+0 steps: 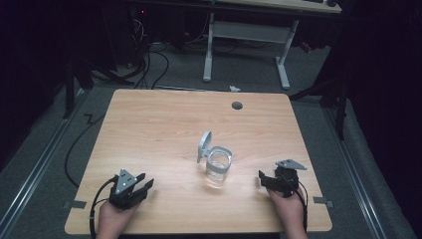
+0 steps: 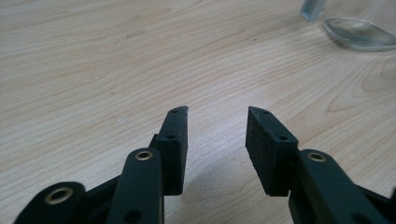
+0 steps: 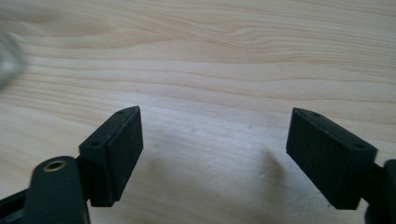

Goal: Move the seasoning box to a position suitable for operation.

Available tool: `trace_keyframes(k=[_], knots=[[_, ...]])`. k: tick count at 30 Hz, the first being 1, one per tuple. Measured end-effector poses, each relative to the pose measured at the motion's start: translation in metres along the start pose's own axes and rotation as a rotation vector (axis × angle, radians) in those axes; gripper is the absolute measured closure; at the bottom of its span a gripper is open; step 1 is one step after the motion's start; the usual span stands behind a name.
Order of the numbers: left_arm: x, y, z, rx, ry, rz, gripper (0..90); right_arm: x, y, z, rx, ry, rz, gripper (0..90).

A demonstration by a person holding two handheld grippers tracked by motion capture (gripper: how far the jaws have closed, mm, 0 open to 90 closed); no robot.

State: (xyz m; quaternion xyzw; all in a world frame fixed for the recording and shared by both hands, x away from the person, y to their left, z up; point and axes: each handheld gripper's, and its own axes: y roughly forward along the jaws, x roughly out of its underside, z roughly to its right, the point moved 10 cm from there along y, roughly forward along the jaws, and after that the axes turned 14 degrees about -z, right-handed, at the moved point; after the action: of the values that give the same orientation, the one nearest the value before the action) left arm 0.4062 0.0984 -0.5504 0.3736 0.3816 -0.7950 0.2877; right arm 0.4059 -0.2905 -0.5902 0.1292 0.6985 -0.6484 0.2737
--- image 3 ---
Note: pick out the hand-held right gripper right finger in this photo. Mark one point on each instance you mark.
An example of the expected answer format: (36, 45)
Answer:
(330, 161)

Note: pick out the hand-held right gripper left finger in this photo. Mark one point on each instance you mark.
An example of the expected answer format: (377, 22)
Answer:
(115, 158)

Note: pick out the blurred clear object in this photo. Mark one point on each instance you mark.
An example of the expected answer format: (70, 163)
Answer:
(8, 62)

